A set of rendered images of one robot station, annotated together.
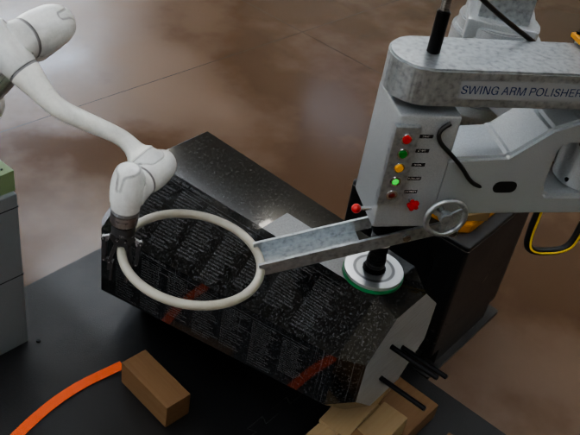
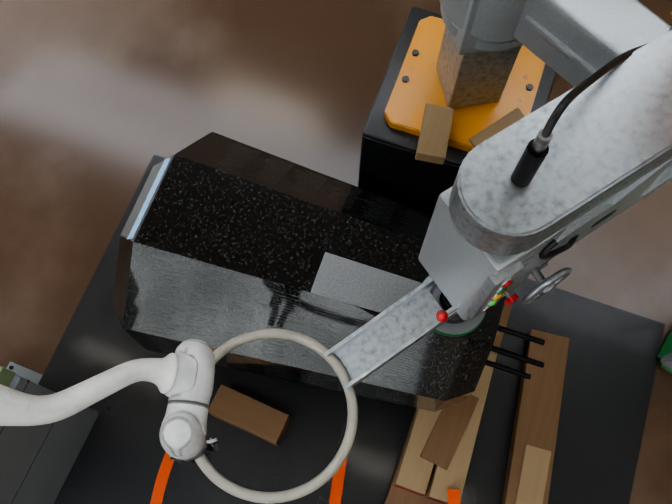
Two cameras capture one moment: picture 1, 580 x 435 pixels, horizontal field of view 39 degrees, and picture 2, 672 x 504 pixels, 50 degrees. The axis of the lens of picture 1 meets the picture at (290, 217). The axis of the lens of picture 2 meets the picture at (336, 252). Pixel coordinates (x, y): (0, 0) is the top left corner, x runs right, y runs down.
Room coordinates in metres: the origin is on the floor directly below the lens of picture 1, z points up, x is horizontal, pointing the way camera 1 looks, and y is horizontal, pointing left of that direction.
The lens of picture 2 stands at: (1.70, 0.21, 2.98)
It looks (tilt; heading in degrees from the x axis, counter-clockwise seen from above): 70 degrees down; 344
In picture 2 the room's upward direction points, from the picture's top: 1 degrees clockwise
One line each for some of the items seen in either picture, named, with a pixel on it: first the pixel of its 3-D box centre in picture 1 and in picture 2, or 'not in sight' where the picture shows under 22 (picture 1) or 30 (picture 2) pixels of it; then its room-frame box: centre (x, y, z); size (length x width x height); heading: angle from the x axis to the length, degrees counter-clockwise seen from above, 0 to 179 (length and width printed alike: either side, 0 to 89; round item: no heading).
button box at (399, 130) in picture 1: (397, 165); (492, 291); (2.09, -0.29, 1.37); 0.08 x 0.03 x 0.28; 108
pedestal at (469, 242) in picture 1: (425, 251); (449, 140); (2.99, -0.65, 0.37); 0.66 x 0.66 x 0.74; 55
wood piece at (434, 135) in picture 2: not in sight; (434, 133); (2.81, -0.47, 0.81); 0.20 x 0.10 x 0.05; 153
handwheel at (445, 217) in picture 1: (441, 211); (537, 275); (2.14, -0.48, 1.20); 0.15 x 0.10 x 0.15; 108
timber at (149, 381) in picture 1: (154, 387); (249, 415); (2.16, 0.42, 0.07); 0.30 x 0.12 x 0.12; 51
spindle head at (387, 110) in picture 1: (427, 158); (508, 229); (2.24, -0.40, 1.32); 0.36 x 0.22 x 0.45; 108
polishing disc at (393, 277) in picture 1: (373, 269); (452, 300); (2.21, -0.32, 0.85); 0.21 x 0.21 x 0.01
